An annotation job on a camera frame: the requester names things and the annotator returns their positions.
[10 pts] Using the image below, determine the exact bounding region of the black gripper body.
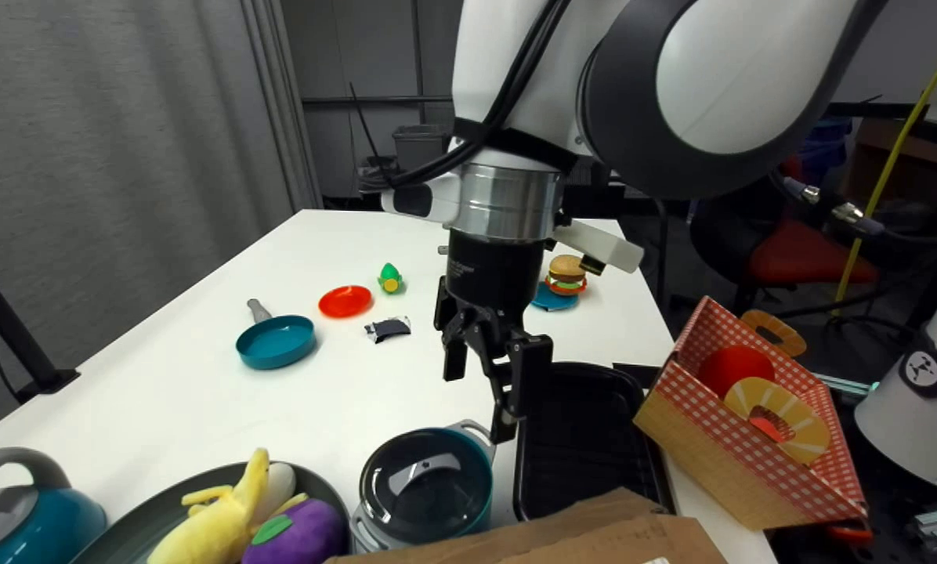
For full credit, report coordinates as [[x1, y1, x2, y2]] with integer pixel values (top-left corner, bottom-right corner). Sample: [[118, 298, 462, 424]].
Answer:
[[438, 228, 551, 337]]

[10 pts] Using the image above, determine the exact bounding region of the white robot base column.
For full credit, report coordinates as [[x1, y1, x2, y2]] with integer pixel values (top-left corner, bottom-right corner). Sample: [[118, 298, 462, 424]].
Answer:
[[852, 107, 937, 504]]

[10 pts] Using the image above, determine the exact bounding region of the small teal plate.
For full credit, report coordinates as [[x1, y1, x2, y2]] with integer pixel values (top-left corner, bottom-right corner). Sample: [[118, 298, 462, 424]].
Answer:
[[531, 280, 586, 316]]

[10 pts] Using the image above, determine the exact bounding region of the toy burger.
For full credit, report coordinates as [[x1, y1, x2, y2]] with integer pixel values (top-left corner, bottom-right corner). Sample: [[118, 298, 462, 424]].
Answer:
[[546, 251, 594, 300]]

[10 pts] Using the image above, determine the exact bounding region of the black baking tray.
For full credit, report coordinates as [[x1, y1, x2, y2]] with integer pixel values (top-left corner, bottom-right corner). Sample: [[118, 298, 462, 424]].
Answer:
[[511, 360, 679, 522]]

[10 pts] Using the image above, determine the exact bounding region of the orange toy plate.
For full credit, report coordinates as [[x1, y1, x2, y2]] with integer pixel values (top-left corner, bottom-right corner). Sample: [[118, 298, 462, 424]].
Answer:
[[318, 282, 381, 322]]

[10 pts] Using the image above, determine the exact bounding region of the teal toy frying pan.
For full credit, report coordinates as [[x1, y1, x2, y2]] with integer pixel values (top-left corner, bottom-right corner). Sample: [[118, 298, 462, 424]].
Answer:
[[232, 293, 319, 373]]

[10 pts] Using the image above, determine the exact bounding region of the red toy cup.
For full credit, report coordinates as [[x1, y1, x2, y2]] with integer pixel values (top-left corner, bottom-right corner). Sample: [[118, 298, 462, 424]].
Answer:
[[692, 342, 781, 405]]

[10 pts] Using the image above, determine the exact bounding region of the white plush vegetable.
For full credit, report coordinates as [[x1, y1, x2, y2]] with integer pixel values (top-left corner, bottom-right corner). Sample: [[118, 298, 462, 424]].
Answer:
[[259, 461, 300, 510]]

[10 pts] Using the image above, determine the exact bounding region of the red checkered cardboard box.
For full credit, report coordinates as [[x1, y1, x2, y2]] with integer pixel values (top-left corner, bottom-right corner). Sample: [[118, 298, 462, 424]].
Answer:
[[634, 293, 876, 535]]

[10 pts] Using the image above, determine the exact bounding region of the purple plush eggplant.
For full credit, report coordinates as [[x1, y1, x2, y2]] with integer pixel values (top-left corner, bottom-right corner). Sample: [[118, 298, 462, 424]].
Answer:
[[237, 496, 351, 564]]

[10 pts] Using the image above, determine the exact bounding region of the small red toy piece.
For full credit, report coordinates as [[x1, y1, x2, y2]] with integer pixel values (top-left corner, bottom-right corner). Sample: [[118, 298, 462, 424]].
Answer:
[[746, 408, 796, 441]]

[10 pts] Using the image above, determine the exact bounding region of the yellow plush banana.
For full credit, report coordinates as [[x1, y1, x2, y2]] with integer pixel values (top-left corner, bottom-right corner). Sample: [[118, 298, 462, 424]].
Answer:
[[143, 445, 315, 564]]

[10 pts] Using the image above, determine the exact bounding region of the red office chair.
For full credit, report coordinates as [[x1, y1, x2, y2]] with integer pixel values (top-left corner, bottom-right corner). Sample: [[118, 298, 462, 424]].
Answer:
[[691, 192, 887, 316]]

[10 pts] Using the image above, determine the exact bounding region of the dark round plate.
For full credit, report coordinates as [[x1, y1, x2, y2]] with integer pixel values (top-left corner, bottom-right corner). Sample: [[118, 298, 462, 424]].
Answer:
[[69, 461, 355, 564]]

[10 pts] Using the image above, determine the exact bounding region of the grey curtain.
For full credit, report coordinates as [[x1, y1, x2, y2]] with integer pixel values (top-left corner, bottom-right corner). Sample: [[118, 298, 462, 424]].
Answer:
[[0, 0, 325, 441]]

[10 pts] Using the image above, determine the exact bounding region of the black tripod stand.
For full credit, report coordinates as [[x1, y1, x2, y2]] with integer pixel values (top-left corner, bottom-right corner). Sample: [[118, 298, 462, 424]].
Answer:
[[0, 244, 86, 408]]

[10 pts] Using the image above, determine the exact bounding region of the teal toy kettle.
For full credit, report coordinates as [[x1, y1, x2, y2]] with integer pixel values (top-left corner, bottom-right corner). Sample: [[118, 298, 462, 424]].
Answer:
[[0, 445, 114, 564]]

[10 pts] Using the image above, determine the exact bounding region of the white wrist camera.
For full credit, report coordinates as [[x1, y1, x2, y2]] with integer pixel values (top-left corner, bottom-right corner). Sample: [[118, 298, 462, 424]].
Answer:
[[554, 215, 645, 280]]

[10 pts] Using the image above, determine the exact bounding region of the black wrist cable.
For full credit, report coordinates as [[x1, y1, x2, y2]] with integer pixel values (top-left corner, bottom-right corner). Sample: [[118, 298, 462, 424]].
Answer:
[[345, 0, 577, 193]]

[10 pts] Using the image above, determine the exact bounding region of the yellow toy pineapple ring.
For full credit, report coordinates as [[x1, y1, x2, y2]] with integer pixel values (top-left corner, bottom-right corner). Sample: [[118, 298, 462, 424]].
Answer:
[[723, 376, 836, 469]]

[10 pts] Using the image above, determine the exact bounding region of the thick black cable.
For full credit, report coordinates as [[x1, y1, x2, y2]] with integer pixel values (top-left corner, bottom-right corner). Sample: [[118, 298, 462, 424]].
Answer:
[[778, 170, 937, 256]]

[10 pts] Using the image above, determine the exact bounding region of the yellow cable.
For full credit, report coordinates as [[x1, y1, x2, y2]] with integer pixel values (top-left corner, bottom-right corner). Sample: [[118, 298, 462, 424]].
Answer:
[[832, 18, 937, 309]]

